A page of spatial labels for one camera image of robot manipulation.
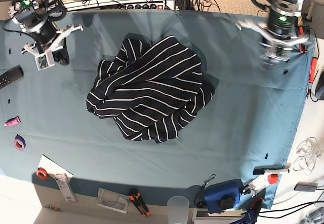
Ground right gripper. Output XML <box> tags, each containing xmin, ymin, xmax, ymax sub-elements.
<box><xmin>21</xmin><ymin>20</ymin><xmax>83</xmax><ymax>71</ymax></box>

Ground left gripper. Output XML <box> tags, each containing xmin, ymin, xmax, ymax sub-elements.
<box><xmin>236</xmin><ymin>19</ymin><xmax>303</xmax><ymax>66</ymax></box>

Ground navy white striped t-shirt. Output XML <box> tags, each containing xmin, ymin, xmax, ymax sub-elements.
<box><xmin>86</xmin><ymin>36</ymin><xmax>215</xmax><ymax>143</ymax></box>

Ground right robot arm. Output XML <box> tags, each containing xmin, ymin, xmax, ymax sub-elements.
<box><xmin>3</xmin><ymin>0</ymin><xmax>83</xmax><ymax>71</ymax></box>

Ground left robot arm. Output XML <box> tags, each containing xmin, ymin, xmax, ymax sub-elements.
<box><xmin>236</xmin><ymin>0</ymin><xmax>310</xmax><ymax>66</ymax></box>

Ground orange black clamp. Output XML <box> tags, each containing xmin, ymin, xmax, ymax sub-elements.
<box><xmin>298</xmin><ymin>25</ymin><xmax>311</xmax><ymax>54</ymax></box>

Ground black remote control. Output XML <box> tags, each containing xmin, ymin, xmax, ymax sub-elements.
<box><xmin>0</xmin><ymin>65</ymin><xmax>24</xmax><ymax>89</ymax></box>

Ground black computer mouse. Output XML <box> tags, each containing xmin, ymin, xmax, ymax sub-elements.
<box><xmin>315</xmin><ymin>71</ymin><xmax>324</xmax><ymax>100</ymax></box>

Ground pink tube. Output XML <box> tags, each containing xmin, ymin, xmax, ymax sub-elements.
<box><xmin>4</xmin><ymin>117</ymin><xmax>21</xmax><ymax>127</ymax></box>

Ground purple tape roll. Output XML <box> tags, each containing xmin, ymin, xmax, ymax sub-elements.
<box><xmin>14</xmin><ymin>134</ymin><xmax>26</xmax><ymax>151</ymax></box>

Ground teal table cloth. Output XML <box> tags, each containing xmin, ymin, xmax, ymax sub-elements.
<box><xmin>1</xmin><ymin>10</ymin><xmax>315</xmax><ymax>205</ymax></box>

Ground white zip ties bundle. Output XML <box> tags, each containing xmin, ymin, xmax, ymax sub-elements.
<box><xmin>292</xmin><ymin>137</ymin><xmax>323</xmax><ymax>176</ymax></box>

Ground white paper sheet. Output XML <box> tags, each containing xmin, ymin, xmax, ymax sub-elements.
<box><xmin>38</xmin><ymin>155</ymin><xmax>73</xmax><ymax>181</ymax></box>

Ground orange tape roll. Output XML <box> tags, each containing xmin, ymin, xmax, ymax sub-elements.
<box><xmin>36</xmin><ymin>167</ymin><xmax>49</xmax><ymax>180</ymax></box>

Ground packaged item with barcode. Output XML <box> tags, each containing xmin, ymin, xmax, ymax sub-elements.
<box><xmin>54</xmin><ymin>173</ymin><xmax>77</xmax><ymax>203</ymax></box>

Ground black marker pen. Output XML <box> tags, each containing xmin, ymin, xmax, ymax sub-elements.
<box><xmin>253</xmin><ymin>167</ymin><xmax>290</xmax><ymax>175</ymax></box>

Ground small red block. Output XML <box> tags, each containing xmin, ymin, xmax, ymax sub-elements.
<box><xmin>268</xmin><ymin>174</ymin><xmax>279</xmax><ymax>184</ymax></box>

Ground grey adapter box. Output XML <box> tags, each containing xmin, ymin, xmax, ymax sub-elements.
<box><xmin>294</xmin><ymin>183</ymin><xmax>317</xmax><ymax>192</ymax></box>

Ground clear plastic bag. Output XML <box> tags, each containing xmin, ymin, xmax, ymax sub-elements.
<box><xmin>96</xmin><ymin>188</ymin><xmax>129</xmax><ymax>214</ymax></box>

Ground blue clamp with black knob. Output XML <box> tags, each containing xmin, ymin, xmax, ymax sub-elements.
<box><xmin>203</xmin><ymin>181</ymin><xmax>241</xmax><ymax>214</ymax></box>

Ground orange black cutter pliers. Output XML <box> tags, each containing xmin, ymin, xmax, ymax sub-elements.
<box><xmin>129</xmin><ymin>188</ymin><xmax>150</xmax><ymax>216</ymax></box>

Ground frosted plastic cup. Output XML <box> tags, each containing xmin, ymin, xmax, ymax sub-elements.
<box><xmin>167</xmin><ymin>196</ymin><xmax>190</xmax><ymax>224</ymax></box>

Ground orange handled tool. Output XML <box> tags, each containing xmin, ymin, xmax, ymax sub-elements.
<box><xmin>309</xmin><ymin>57</ymin><xmax>317</xmax><ymax>84</ymax></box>

